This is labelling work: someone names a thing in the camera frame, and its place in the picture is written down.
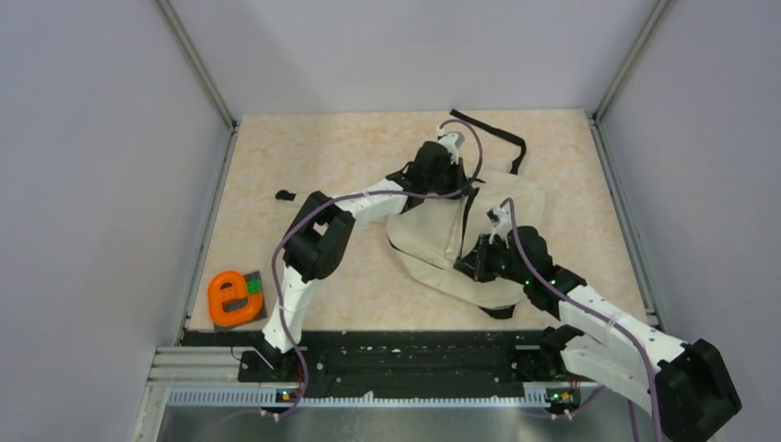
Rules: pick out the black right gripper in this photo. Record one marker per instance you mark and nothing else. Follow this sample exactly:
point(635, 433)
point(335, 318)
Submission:
point(474, 265)

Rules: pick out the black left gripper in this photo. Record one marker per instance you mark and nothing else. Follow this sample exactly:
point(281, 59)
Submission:
point(459, 180)

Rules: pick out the cream canvas backpack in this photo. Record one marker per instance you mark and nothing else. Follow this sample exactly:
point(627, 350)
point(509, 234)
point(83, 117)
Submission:
point(431, 237)

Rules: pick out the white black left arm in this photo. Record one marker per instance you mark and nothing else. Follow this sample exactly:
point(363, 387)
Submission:
point(314, 244)

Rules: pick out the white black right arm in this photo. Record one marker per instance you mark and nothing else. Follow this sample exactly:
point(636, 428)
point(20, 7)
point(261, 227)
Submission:
point(685, 387)

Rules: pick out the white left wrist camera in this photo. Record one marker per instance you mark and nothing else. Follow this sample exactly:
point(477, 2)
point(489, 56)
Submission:
point(452, 141)

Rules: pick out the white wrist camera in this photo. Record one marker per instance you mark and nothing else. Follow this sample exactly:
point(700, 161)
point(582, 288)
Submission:
point(501, 221)
point(452, 141)

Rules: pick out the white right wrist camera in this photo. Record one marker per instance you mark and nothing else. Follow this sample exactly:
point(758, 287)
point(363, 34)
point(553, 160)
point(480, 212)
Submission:
point(501, 221)

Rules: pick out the aluminium frame rail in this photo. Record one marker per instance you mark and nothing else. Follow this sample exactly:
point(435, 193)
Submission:
point(195, 62)

